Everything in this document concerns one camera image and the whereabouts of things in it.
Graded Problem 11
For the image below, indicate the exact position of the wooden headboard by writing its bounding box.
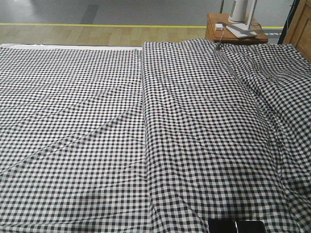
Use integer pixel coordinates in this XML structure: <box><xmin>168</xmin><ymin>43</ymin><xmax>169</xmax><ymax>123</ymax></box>
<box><xmin>283</xmin><ymin>0</ymin><xmax>311</xmax><ymax>62</ymax></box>

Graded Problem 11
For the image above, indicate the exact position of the black white checkered bedsheet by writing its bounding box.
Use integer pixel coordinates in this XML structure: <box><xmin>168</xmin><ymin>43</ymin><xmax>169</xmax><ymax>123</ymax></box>
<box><xmin>0</xmin><ymin>48</ymin><xmax>152</xmax><ymax>233</ymax></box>

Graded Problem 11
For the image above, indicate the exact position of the wooden bedside table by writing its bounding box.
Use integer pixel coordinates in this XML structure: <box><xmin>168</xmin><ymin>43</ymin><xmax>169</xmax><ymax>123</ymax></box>
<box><xmin>205</xmin><ymin>13</ymin><xmax>268</xmax><ymax>45</ymax></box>

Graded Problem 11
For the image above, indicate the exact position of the black white checkered duvet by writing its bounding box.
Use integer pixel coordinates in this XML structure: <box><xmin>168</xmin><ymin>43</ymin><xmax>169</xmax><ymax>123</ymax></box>
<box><xmin>141</xmin><ymin>39</ymin><xmax>311</xmax><ymax>233</ymax></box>

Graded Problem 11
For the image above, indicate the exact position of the white charger adapter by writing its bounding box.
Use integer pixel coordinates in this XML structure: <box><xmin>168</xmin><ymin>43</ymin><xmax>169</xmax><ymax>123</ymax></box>
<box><xmin>214</xmin><ymin>23</ymin><xmax>224</xmax><ymax>31</ymax></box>

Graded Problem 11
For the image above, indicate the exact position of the white desk lamp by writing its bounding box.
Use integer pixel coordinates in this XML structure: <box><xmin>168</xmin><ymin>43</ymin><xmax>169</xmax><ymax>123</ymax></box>
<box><xmin>226</xmin><ymin>0</ymin><xmax>257</xmax><ymax>38</ymax></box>

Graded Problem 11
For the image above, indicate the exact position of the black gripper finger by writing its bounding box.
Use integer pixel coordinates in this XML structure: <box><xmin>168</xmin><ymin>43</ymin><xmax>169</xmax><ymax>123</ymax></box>
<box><xmin>208</xmin><ymin>219</ymin><xmax>237</xmax><ymax>233</ymax></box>
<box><xmin>236</xmin><ymin>220</ymin><xmax>266</xmax><ymax>233</ymax></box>

